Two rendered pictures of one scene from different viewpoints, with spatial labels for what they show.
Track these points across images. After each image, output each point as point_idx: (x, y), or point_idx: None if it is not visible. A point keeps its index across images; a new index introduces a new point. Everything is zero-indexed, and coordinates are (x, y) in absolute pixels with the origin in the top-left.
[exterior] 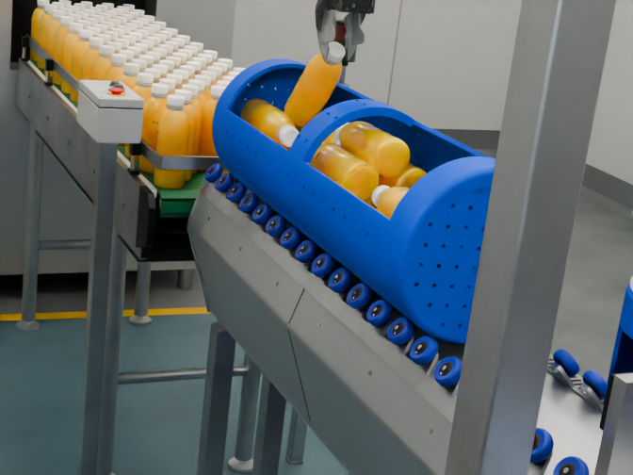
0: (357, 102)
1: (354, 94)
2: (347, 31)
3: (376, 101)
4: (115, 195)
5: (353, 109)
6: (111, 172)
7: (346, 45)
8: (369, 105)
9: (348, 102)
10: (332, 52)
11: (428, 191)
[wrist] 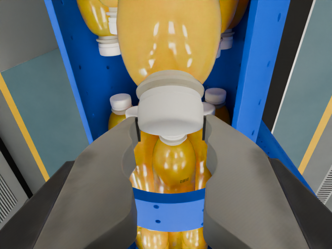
0: (153, 212)
1: (244, 44)
2: (216, 164)
3: (187, 205)
4: None
5: (139, 224)
6: None
7: (208, 131)
8: (162, 225)
9: (144, 206)
10: (152, 132)
11: None
